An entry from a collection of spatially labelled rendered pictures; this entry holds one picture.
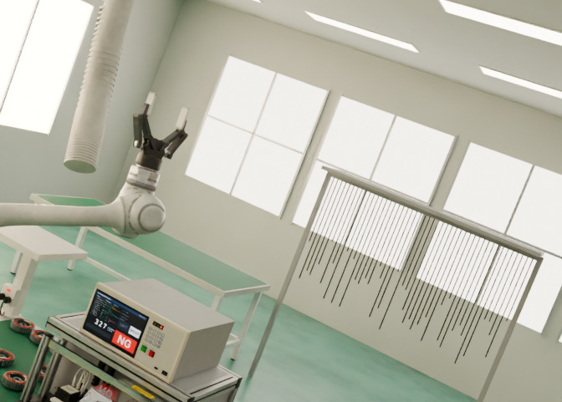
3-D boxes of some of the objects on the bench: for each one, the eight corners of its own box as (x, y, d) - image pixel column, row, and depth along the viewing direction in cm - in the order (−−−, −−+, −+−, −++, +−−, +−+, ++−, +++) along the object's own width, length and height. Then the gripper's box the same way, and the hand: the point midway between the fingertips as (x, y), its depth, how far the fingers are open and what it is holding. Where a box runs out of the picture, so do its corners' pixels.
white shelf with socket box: (6, 347, 328) (39, 254, 324) (-49, 312, 342) (-18, 222, 338) (58, 338, 360) (89, 252, 356) (5, 306, 374) (34, 224, 370)
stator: (3, 390, 289) (7, 381, 289) (-2, 376, 298) (2, 368, 298) (31, 393, 295) (34, 384, 295) (25, 379, 305) (28, 371, 304)
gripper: (184, 180, 222) (206, 114, 223) (121, 160, 203) (146, 88, 203) (169, 175, 227) (191, 110, 227) (106, 155, 208) (130, 83, 208)
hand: (169, 104), depth 215 cm, fingers open, 13 cm apart
